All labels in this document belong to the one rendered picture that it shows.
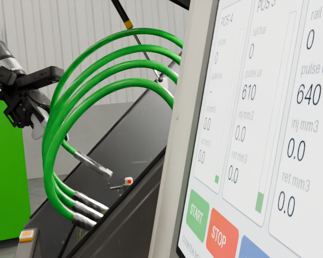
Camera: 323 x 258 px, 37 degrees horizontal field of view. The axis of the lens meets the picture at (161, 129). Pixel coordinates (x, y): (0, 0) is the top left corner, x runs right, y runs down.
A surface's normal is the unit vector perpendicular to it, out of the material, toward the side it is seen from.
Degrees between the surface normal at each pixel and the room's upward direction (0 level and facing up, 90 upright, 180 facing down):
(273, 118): 76
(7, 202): 90
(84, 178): 90
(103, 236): 90
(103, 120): 90
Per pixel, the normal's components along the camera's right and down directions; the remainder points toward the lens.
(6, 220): 0.41, 0.06
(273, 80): -0.97, -0.15
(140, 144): 0.18, 0.09
